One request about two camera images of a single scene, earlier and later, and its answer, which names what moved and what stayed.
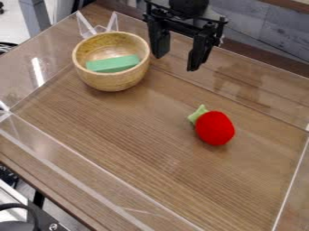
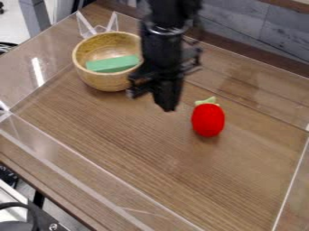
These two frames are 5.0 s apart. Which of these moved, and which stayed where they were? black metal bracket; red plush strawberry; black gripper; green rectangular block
Moved: black gripper; red plush strawberry
Stayed: green rectangular block; black metal bracket
